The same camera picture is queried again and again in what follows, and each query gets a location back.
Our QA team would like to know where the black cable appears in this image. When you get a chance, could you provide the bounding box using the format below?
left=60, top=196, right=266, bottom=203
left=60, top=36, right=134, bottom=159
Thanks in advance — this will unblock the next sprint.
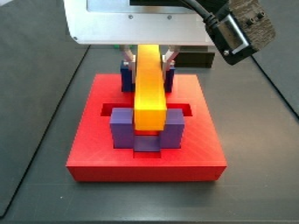
left=179, top=0, right=221, bottom=25

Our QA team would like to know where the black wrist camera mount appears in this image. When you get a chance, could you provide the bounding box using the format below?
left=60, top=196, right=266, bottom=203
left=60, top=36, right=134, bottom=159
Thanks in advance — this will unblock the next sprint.
left=204, top=0, right=277, bottom=65

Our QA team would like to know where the black angled bracket stand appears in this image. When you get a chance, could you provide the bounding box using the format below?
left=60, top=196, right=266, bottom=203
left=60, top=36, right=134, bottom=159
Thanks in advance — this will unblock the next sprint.
left=175, top=45, right=215, bottom=68

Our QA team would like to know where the red board with slots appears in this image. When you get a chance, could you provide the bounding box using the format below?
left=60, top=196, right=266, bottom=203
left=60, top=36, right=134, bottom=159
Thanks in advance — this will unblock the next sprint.
left=67, top=74, right=227, bottom=182

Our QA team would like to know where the dark blue U-shaped block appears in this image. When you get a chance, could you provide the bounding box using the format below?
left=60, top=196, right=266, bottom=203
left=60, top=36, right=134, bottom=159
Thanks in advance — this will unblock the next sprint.
left=120, top=61, right=175, bottom=93

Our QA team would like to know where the white silver gripper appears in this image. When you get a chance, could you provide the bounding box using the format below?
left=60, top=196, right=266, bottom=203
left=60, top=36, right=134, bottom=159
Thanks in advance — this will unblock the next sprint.
left=63, top=0, right=212, bottom=82

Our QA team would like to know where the purple U-shaped block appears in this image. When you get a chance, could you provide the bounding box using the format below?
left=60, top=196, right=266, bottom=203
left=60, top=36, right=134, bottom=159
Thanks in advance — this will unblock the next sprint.
left=110, top=108, right=184, bottom=152

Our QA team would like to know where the yellow long block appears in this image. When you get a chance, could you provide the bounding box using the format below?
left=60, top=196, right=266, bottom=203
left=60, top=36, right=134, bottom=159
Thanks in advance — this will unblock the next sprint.
left=135, top=45, right=167, bottom=131

